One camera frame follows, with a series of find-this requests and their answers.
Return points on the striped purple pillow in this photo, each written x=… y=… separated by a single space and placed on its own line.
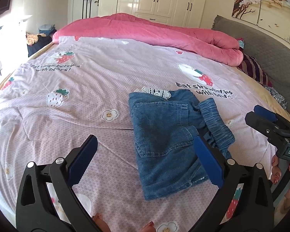
x=250 y=67

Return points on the blue denim pants lace hem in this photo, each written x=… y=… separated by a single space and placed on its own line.
x=164 y=132

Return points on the blossom tree wall painting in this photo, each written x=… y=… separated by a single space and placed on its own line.
x=270 y=15

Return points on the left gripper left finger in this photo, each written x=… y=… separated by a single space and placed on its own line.
x=35 y=210

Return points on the pink folded comforter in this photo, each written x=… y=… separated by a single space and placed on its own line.
x=210 y=44

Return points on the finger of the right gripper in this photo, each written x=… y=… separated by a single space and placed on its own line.
x=273 y=126
x=265 y=112

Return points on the grey quilted headboard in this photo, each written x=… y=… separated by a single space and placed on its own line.
x=271 y=55

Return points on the blue floral pillow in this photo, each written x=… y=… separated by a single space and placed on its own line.
x=277 y=96

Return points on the pink strawberry bed sheet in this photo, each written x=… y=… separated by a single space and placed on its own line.
x=81 y=87

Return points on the clothes pile on bench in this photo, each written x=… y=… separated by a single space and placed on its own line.
x=35 y=42

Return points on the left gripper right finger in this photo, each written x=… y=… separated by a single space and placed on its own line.
x=254 y=210

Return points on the person right hand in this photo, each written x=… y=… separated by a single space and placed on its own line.
x=275 y=177

